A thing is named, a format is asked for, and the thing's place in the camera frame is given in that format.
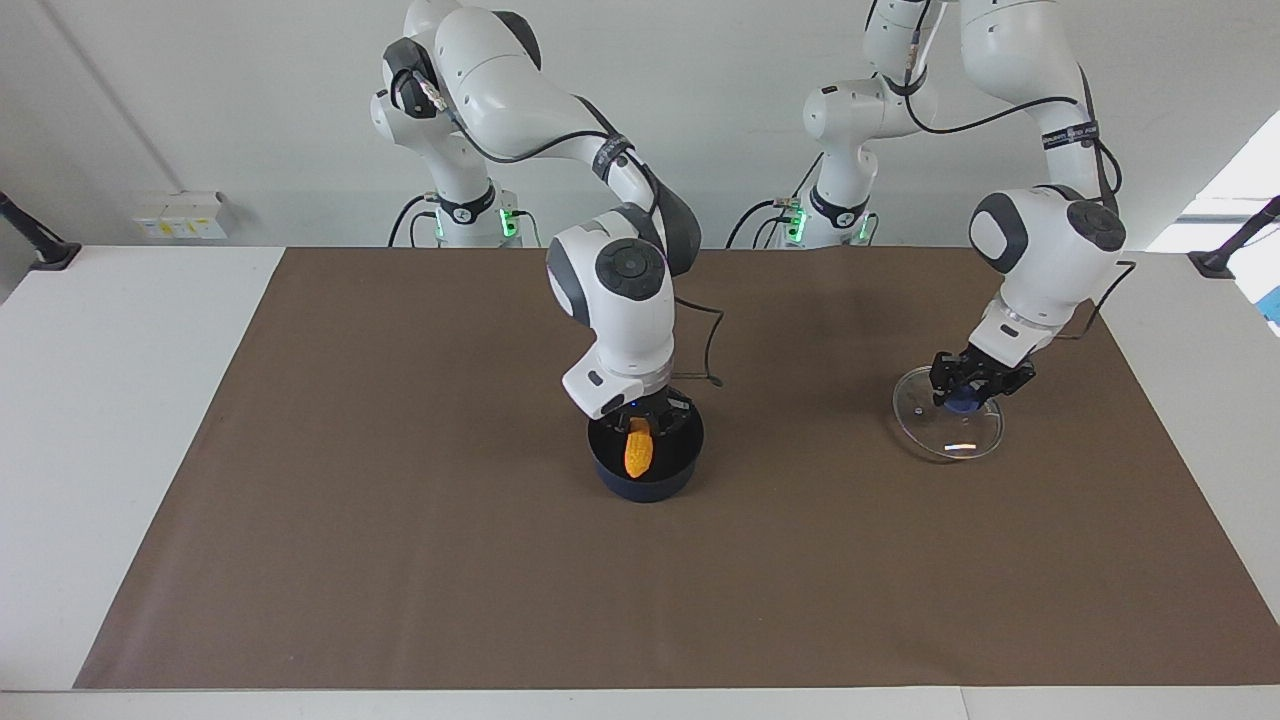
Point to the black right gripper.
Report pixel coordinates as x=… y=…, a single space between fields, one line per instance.
x=665 y=403

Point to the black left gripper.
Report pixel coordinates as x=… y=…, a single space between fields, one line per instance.
x=995 y=368

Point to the yellow toy corn cob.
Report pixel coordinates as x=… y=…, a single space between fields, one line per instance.
x=639 y=455

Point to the glass lid with blue knob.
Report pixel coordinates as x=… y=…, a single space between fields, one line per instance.
x=950 y=440

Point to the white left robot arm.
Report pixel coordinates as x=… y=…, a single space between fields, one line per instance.
x=1040 y=250

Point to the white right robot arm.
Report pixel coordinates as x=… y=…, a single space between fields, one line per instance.
x=620 y=310

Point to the brown table mat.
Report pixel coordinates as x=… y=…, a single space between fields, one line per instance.
x=400 y=560

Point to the blue object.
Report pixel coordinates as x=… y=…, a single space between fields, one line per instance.
x=1272 y=305

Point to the black camera pole mount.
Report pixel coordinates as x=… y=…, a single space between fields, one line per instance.
x=1225 y=255
x=40 y=250

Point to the white wall socket box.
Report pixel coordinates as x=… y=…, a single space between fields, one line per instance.
x=180 y=215

